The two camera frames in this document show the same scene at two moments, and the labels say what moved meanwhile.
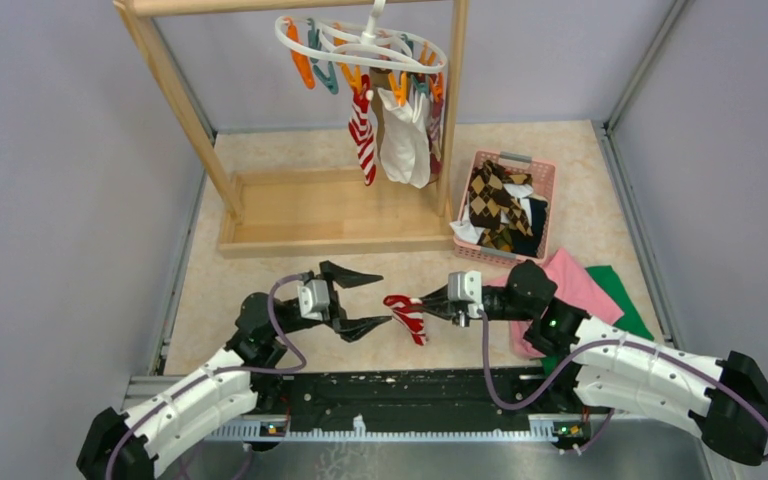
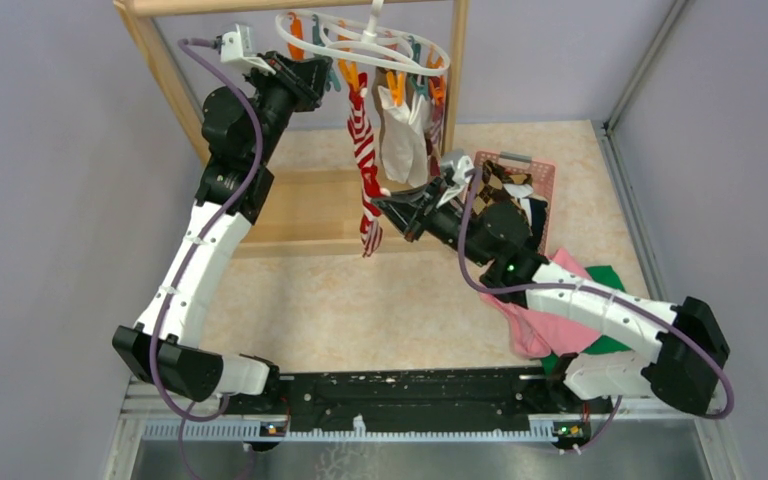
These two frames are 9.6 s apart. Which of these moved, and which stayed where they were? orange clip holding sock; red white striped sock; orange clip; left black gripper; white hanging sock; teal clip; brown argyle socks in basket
Moved: left black gripper
Stayed: brown argyle socks in basket; red white striped sock; white hanging sock; orange clip holding sock; teal clip; orange clip
